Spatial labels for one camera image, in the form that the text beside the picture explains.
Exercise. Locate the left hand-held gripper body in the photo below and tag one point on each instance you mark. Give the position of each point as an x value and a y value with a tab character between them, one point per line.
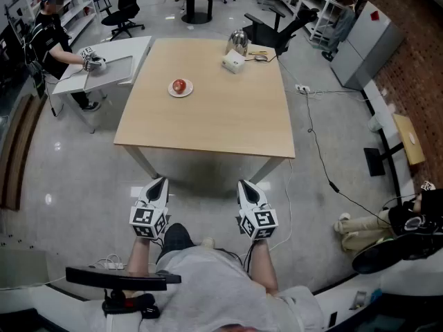
142	218

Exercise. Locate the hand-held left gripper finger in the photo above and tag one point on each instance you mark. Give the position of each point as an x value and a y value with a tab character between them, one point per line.
166	195
143	197

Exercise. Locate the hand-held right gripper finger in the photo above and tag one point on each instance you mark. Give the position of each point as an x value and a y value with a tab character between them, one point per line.
240	201
263	199

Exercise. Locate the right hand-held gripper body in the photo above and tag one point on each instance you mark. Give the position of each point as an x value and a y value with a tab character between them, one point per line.
264	218

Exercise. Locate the white round plate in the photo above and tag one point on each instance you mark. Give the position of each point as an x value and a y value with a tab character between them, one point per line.
189	89

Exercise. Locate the red apple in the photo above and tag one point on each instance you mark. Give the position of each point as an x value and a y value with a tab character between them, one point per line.
179	86

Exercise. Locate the person's left forearm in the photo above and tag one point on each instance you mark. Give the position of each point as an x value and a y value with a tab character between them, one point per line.
138	258

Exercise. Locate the person's right forearm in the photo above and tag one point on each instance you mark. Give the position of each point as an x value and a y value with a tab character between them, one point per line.
264	268

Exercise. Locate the person's black trousers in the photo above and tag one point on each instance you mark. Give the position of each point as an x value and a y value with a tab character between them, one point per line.
176	237

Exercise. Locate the white floor power strip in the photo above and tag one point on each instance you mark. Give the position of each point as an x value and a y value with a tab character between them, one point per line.
110	264

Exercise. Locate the black chest bar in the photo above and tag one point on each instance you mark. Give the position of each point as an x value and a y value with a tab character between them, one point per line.
117	278

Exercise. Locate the person's grey shirt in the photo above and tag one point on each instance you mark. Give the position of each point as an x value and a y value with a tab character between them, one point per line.
221	289

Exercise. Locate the black office chair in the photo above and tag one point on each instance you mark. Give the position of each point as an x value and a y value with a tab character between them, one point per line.
119	17
373	259
277	35

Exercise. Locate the black stand base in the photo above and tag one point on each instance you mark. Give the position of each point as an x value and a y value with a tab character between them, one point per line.
373	161

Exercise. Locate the grey tray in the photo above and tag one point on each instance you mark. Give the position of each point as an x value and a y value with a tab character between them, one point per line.
114	71

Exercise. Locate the white waste bin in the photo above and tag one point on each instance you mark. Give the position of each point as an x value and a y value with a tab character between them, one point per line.
375	123

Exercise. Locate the white tissue box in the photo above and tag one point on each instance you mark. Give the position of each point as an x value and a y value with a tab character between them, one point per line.
232	62

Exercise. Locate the grey computer mouse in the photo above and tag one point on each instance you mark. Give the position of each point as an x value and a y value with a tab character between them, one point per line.
261	58

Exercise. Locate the yellow utility knife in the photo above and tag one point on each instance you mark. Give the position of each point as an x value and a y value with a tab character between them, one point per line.
257	52

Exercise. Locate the white desk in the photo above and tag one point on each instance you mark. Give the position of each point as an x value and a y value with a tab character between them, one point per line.
124	47

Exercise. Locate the wooden board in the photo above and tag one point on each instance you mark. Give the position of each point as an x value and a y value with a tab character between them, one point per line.
408	140

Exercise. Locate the steel kettle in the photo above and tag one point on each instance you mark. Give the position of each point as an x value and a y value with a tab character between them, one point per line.
238	41

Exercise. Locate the grey metal cabinet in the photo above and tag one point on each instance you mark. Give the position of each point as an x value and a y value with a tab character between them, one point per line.
367	47

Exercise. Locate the black clamp mount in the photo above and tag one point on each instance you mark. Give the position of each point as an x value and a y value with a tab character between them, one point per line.
131	304

